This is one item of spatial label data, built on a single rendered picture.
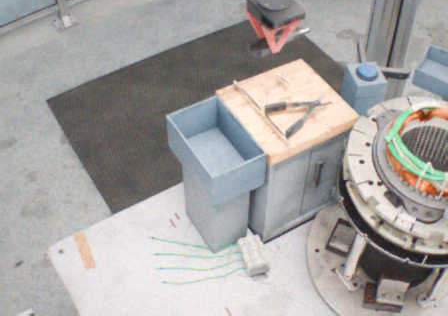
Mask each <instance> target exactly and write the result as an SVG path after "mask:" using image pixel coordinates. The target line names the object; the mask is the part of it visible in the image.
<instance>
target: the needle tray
mask: <svg viewBox="0 0 448 316"><path fill-rule="evenodd" d="M411 84H414V85H415V86H417V87H419V88H421V89H424V90H427V91H428V92H430V93H433V94H435V95H437V96H439V97H442V101H445V102H447V103H446V105H447V106H448V51H447V50H445V49H443V48H440V47H437V46H435V45H433V44H431V43H429V45H428V48H426V50H425V52H424V54H423V56H422V58H421V60H420V61H419V63H418V64H417V66H416V67H415V71H414V75H413V78H412V82H411Z"/></svg>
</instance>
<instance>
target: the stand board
mask: <svg viewBox="0 0 448 316"><path fill-rule="evenodd" d="M277 74H280V75H281V76H282V77H283V78H284V79H285V80H286V81H287V82H289V84H288V90H284V89H283V88H282V87H281V86H280V84H279V83H278V82H277ZM239 84H240V85H241V87H242V88H243V89H244V90H245V91H246V92H247V93H248V95H249V96H250V97H252V99H253V100H254V101H255V102H256V103H257V105H259V106H260V107H261V110H263V111H264V112H265V105H269V104H273V103H277V102H294V103H299V102H311V101H315V100H317V99H318V98H319V97H321V96H323V95H326V97H324V98H323V100H320V102H321V103H325V102H330V101H332V104H330V105H329V104H327V105H325V106H322V107H319V108H316V110H315V111H316V113H317V116H316V120H313V119H312V118H311V117H310V116H309V119H308V120H306V122H305V124H303V127H302V128H300V129H299V130H298V131H297V132H295V133H294V134H293V135H292V136H290V137H289V138H288V140H289V141H290V146H289V147H286V145H284V144H283V142H282V140H280V139H279V138H278V136H277V135H276V134H275V133H274V132H273V131H272V130H271V128H270V127H269V126H268V125H267V124H266V123H265V121H264V120H263V119H262V118H261V117H260V115H259V114H257V112H256V111H255V110H254V109H253V108H252V106H251V105H249V104H248V101H246V100H245V99H244V98H243V97H242V95H241V94H240V93H239V92H238V91H237V90H236V88H235V87H234V84H233V85H230V86H228V87H226V88H222V89H220V90H218V91H216V96H217V95H218V96H219V97H221V98H222V101H224V102H225V103H226V105H227V106H228V107H229V108H230V110H231V111H232V112H233V113H234V114H235V116H236V117H237V118H239V121H240V122H241V123H243V125H244V127H246V128H247V129H248V132H250V133H251V134H252V136H253V137H254V138H255V139H256V140H257V142H258V143H259V144H260V145H261V147H262V148H263V149H265V151H266V153H267V163H268V164H269V165H270V166H273V165H274V164H276V163H278V162H282V161H283V160H285V159H286V158H290V157H292V156H294V155H295V154H297V153H301V152H302V151H304V150H306V149H310V148H311V147H313V146H314V145H318V144H320V143H321V142H323V141H326V140H328V139H330V138H331V137H335V136H336V135H338V134H340V133H343V132H344V131H347V130H348V129H351V128H353V127H354V125H355V124H356V122H357V121H358V120H359V118H360V116H359V115H358V114H356V112H355V111H354V110H353V109H352V108H351V107H350V106H349V105H348V104H347V103H346V102H344V101H343V99H342V98H340V96H339V95H338V94H337V93H336V92H335V91H334V90H333V89H332V88H331V87H330V86H329V85H328V84H327V83H326V82H325V81H323V80H322V79H321V77H319V76H318V74H317V73H315V72H314V70H313V69H311V68H310V66H309V65H307V64H306V63H305V62H304V61H303V60H302V59H299V60H295V61H294V62H291V63H287V64H286V65H283V66H280V67H278V68H276V69H272V70H269V71H268V72H265V73H261V74H260V75H257V76H256V77H255V76H253V77H251V78H249V79H247V80H243V81H241V82H239ZM304 110H305V107H300V108H298V109H295V108H286V111H285V110H282V111H278V112H273V113H269V114H267V115H268V117H269V118H270V119H271V120H272V121H273V122H274V124H275V125H276V126H277V127H278V128H279V129H280V130H281V131H282V133H283V134H284V135H286V129H287V128H290V126H291V125H292V124H294V123H295V122H296V121H298V119H302V117H303V115H305V113H306V112H305V111H304Z"/></svg>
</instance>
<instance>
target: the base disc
mask: <svg viewBox="0 0 448 316"><path fill-rule="evenodd" d="M340 201H342V200H341V199H339V198H337V201H336V202H335V203H334V204H331V205H329V206H328V207H326V208H323V209H321V210H320V211H319V212H318V213H317V215H316V217H314V219H313V223H312V224H311V227H310V229H309V233H308V239H307V251H306V259H307V264H308V270H309V272H310V276H311V278H312V279H313V283H314V285H315V287H316V288H317V290H318V292H319V293H320V295H321V296H322V297H323V299H324V300H325V302H327V303H328V304H329V305H330V307H331V308H332V309H333V310H335V311H336V312H337V313H338V314H339V315H341V316H448V283H447V284H446V286H445V287H444V289H445V290H446V296H444V297H443V298H442V299H439V300H438V301H437V302H435V303H433V304H432V305H430V306H429V307H427V308H423V307H421V306H420V304H419V303H418V301H417V300H418V296H419V295H421V294H422V293H424V292H425V291H427V290H429V289H430V287H431V286H432V284H433V282H434V281H435V279H436V277H437V276H438V274H439V270H438V271H437V272H436V270H437V269H435V268H433V270H432V272H431V274H430V276H428V278H427V279H425V281H424V282H422V283H420V284H419V285H417V286H415V287H411V288H407V289H406V291H405V296H404V304H403V309H402V310H401V313H394V312H387V311H380V310H374V309H368V308H362V301H363V293H364V288H365V284H366V282H371V283H377V282H375V281H374V280H372V279H371V278H369V276H367V274H365V272H364V271H363V269H362V268H361V267H360V266H359V267H358V269H357V270H358V271H359V272H360V273H359V275H357V277H358V278H359V280H361V286H360V288H359V289H357V290H356V291H354V292H353V291H351V290H348V288H347V287H346V285H345V284H344V283H343V281H342V280H341V278H340V277H339V275H338V274H337V273H336V268H337V265H338V264H340V263H347V261H348V259H349V256H350V254H351V251H352V247H351V249H350V251H349V253H348V256H347V257H342V256H341V255H337V254H335V253H333V252H330V251H328V250H325V246H326V243H327V242H328V239H329V237H330V236H331V234H332V231H333V229H334V227H335V225H336V223H337V220H338V218H343V219H344V220H347V217H346V216H345V215H344V212H343V210H342V209H341V205H340ZM429 308H431V309H429Z"/></svg>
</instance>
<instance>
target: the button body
mask: <svg viewBox="0 0 448 316"><path fill-rule="evenodd" d="M361 64H368V65H372V66H374V67H375V68H376V69H377V71H378V72H379V76H378V78H377V80H374V81H372V82H366V81H363V80H362V79H360V78H359V77H357V76H356V68H357V67H358V66H360V65H361ZM361 64H358V63H355V64H350V65H346V69H345V73H344V80H343V84H342V91H341V95H340V98H342V99H343V101H344V102H346V103H347V104H348V105H349V106H350V107H351V108H352V109H353V110H354V111H355V112H356V114H358V115H359V116H360V117H361V116H362V115H363V116H364V117H365V118H369V117H370V116H369V115H367V111H368V110H369V109H371V107H372V108H373V107H374V106H376V105H377V104H380V103H382V102H383V101H384V95H385V93H386V88H387V85H388V81H386V79H385V77H384V75H383V74H382V72H381V70H380V69H379V67H378V65H377V63H375V62H366V63H361Z"/></svg>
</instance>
